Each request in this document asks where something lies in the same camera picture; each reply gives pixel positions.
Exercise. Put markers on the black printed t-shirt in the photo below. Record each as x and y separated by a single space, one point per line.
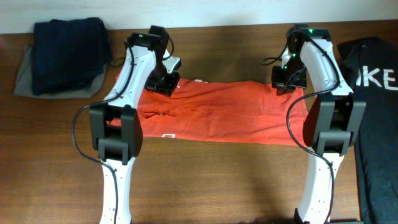
369 66

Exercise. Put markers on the folded navy blue garment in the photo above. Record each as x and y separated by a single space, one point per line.
68 55

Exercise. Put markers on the folded grey garment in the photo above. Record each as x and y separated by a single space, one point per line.
24 82

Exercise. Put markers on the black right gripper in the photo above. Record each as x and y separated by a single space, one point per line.
282 86

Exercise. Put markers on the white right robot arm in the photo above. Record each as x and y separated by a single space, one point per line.
333 122

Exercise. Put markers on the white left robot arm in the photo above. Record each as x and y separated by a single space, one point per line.
116 131

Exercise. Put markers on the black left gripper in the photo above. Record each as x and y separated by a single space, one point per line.
165 88

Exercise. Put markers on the red printed t-shirt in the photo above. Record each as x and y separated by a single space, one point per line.
246 112

